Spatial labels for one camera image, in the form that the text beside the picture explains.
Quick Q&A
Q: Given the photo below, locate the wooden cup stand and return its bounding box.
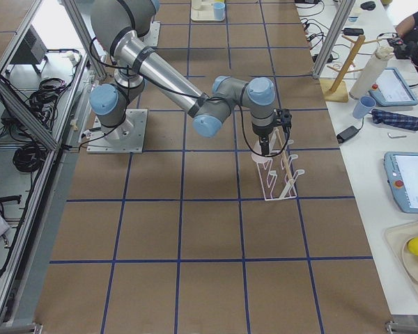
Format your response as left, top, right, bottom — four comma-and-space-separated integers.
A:
319, 34, 379, 103

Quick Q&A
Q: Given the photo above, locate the blue cup on desk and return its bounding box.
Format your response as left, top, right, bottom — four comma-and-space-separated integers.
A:
352, 95, 376, 119

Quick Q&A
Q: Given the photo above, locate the cream rectangular tray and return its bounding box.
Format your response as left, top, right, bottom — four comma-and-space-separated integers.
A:
190, 0, 225, 22

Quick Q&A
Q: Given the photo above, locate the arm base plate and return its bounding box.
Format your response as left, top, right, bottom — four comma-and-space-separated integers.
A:
139, 21, 161, 48
86, 109, 148, 154

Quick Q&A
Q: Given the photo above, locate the blue plastic cup near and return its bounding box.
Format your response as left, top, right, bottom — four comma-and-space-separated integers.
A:
212, 1, 226, 22

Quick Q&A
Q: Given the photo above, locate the pink plastic cup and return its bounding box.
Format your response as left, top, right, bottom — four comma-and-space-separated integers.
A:
251, 141, 272, 164

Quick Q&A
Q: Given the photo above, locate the cream plate with fruit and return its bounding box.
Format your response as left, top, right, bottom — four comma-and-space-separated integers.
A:
385, 219, 418, 288

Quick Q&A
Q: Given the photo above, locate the beige water bottle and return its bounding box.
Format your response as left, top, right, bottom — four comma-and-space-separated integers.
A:
349, 46, 394, 100

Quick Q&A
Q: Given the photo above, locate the aluminium frame post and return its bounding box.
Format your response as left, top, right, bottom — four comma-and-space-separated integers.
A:
312, 0, 355, 79

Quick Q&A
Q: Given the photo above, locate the blue teach pendant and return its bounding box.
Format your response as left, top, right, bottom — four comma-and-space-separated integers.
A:
384, 152, 418, 214
369, 67, 418, 106

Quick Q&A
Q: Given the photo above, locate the white wire rack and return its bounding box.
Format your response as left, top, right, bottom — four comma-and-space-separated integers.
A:
251, 150, 305, 201

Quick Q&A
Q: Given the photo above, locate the black power adapter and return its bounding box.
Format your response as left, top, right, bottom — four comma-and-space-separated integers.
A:
336, 126, 360, 144

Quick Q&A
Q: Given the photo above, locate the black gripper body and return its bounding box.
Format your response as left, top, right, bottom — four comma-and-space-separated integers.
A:
252, 123, 274, 138

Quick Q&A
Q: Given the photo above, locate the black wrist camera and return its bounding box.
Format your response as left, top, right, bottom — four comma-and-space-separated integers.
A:
274, 109, 292, 134

